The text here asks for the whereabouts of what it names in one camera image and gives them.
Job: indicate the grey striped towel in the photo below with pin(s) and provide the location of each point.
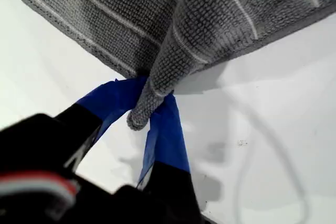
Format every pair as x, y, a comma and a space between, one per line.
118, 11

